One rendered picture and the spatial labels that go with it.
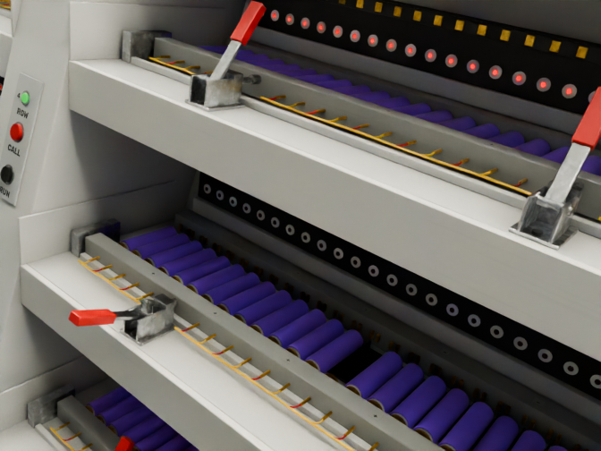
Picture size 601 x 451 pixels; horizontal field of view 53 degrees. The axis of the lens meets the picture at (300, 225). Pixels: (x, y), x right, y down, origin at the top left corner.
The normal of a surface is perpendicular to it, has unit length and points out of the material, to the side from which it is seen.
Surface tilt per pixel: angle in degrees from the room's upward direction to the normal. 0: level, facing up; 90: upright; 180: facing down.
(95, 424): 15
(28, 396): 90
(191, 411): 105
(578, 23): 90
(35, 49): 90
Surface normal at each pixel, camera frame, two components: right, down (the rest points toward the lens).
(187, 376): 0.15, -0.90
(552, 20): -0.55, 0.00
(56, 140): 0.77, 0.37
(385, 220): -0.62, 0.24
